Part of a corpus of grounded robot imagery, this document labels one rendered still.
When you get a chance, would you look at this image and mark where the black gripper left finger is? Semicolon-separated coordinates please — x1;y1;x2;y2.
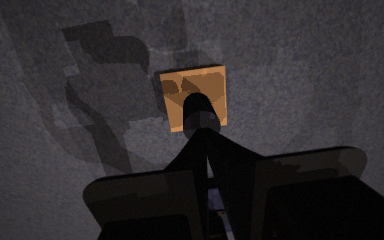
82;128;210;240

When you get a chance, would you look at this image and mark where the tan wooden block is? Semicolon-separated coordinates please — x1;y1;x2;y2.
159;64;227;132

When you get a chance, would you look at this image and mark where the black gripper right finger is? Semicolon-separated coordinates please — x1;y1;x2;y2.
203;127;367;240

